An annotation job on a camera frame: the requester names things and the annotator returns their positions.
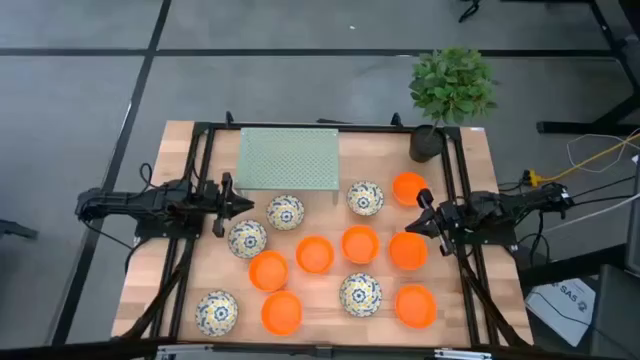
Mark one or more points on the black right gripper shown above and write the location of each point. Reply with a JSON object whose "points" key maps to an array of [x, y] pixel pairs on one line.
{"points": [[447, 217]]}

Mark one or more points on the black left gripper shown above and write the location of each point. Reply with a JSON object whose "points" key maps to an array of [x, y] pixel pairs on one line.
{"points": [[225, 202]]}

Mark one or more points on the orange plastic bowl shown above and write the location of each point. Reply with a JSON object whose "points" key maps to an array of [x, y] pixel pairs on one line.
{"points": [[360, 244], [415, 306], [406, 187], [314, 254], [281, 312], [408, 250], [268, 271]]}

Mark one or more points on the yellow floral ceramic bowl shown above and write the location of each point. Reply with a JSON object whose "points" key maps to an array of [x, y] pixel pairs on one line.
{"points": [[216, 313], [285, 212], [247, 238], [365, 198], [360, 294]]}

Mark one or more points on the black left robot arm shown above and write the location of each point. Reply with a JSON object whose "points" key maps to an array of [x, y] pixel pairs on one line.
{"points": [[125, 202]]}

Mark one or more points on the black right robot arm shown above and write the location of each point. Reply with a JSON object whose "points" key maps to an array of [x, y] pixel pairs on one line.
{"points": [[500, 205]]}

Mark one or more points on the green perforated metal shelf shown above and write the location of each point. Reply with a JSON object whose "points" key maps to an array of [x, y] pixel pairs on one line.
{"points": [[287, 157]]}

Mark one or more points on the black plant pot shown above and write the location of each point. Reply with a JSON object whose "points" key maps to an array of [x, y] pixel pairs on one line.
{"points": [[425, 145]]}

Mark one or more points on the green leafy plant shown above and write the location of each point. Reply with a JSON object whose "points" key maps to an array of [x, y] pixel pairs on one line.
{"points": [[450, 85]]}

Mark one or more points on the white printed bag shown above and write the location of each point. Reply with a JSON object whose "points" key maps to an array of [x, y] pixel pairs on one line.
{"points": [[560, 305]]}

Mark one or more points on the black desk base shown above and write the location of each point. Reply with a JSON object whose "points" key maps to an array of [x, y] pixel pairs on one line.
{"points": [[575, 127]]}

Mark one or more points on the grey cabinet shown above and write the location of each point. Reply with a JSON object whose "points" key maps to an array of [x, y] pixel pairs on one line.
{"points": [[617, 310]]}

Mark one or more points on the black chair base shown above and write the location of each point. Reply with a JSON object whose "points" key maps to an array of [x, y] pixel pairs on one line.
{"points": [[15, 229]]}

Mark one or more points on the black metal table frame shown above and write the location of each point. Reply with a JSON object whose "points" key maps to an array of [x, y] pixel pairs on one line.
{"points": [[370, 126]]}

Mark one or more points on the silver metal bracket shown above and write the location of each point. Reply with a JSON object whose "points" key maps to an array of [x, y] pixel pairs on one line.
{"points": [[460, 355], [175, 351]]}

